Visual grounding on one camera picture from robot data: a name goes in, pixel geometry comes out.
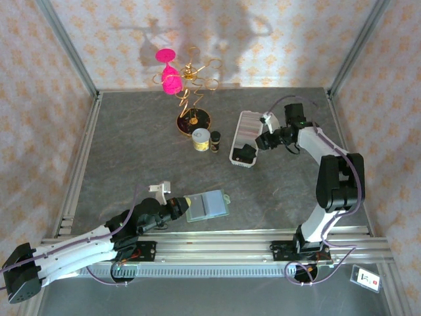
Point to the translucent green card holder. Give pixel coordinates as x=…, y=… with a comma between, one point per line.
x=215, y=204

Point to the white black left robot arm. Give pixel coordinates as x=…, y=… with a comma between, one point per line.
x=75, y=247

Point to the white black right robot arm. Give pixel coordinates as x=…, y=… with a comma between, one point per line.
x=312, y=141

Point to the white plastic card tray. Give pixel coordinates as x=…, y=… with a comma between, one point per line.
x=248, y=128

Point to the clear badge with white card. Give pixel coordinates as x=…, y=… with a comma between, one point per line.
x=365, y=278

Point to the small black bottle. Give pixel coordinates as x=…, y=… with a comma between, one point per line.
x=215, y=143

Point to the yellow can with white lid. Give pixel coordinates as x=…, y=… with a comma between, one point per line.
x=201, y=141

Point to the pink wine glass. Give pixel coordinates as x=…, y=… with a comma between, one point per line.
x=171, y=82

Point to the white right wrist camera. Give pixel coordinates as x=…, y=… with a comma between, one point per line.
x=271, y=121

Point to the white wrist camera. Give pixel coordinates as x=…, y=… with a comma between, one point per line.
x=271, y=121
x=162, y=189

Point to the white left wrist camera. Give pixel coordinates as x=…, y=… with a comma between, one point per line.
x=162, y=189

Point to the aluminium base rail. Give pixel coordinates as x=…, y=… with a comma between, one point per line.
x=213, y=250

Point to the aluminium side rail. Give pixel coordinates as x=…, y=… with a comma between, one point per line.
x=79, y=164
x=348, y=158

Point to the aluminium frame post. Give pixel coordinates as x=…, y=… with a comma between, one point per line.
x=69, y=49
x=358, y=46

